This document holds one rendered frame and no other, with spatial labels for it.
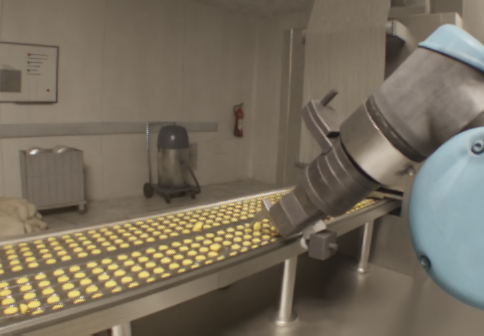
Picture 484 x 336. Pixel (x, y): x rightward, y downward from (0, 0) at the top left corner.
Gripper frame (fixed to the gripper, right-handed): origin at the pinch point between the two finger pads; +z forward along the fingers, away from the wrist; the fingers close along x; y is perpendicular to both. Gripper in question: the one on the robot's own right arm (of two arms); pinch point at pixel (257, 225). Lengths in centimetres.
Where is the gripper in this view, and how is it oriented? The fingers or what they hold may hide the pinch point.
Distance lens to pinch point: 51.7
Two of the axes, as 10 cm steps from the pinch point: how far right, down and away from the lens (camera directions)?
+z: -5.2, 5.9, 6.1
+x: 7.2, -0.8, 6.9
